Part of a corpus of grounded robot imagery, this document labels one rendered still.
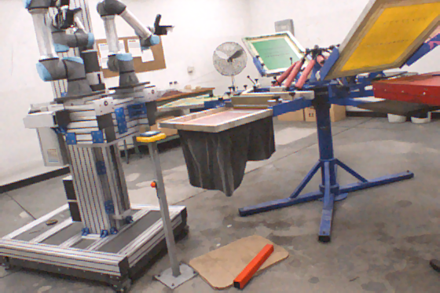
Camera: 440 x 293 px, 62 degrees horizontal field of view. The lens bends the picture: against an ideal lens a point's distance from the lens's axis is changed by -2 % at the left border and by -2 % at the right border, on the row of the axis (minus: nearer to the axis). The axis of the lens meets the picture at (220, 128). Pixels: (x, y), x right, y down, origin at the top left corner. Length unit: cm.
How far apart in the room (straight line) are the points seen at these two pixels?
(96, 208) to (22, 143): 312
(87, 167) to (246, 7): 612
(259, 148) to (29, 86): 407
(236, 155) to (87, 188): 114
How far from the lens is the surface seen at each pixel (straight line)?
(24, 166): 584
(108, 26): 292
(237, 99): 272
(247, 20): 818
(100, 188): 275
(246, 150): 234
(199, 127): 215
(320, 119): 328
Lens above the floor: 134
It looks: 10 degrees down
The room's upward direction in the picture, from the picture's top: 8 degrees counter-clockwise
